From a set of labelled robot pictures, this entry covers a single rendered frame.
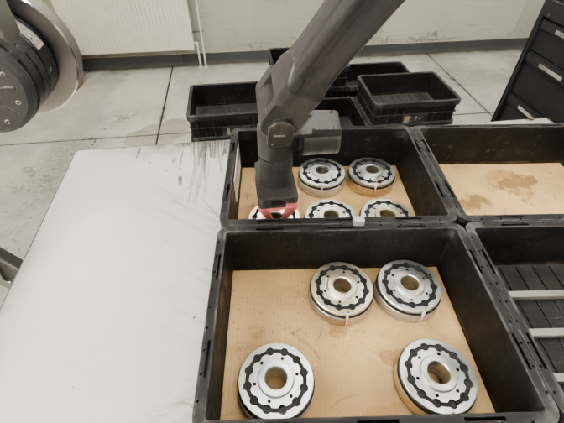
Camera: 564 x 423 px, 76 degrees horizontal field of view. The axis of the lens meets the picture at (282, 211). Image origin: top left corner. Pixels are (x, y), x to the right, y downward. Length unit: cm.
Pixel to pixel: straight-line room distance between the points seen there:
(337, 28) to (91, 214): 81
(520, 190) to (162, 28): 301
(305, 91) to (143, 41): 310
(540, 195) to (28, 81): 97
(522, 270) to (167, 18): 311
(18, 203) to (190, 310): 179
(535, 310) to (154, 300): 70
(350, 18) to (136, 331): 65
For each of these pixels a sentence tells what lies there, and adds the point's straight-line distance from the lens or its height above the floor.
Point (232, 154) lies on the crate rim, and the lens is 77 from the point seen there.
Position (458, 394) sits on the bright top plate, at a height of 86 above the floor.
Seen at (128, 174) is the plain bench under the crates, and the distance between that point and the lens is 114.
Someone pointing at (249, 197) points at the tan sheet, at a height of 83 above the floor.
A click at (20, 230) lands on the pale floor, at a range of 227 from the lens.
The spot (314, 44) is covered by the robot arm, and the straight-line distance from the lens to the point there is 43.
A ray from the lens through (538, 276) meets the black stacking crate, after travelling 79.
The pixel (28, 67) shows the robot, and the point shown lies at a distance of 65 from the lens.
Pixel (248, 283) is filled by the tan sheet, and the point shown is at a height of 83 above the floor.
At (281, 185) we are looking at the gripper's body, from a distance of 60.
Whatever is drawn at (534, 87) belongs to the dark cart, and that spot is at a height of 54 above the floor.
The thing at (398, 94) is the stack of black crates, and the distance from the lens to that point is 203.
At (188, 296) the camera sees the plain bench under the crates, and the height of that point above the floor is 70.
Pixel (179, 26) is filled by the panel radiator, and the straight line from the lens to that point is 344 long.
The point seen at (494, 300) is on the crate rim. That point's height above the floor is 93.
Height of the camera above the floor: 136
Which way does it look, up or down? 45 degrees down
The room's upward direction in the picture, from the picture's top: straight up
